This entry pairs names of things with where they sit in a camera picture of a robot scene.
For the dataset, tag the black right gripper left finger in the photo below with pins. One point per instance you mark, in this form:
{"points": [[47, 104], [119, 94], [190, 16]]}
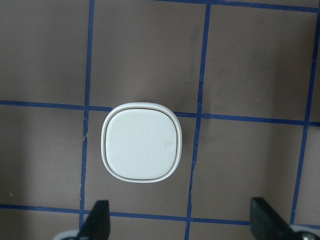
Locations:
{"points": [[97, 225]]}

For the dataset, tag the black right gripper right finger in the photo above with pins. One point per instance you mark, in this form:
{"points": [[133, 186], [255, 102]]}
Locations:
{"points": [[267, 224]]}

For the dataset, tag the white square trash can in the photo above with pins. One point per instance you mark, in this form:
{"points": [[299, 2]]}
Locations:
{"points": [[141, 142]]}

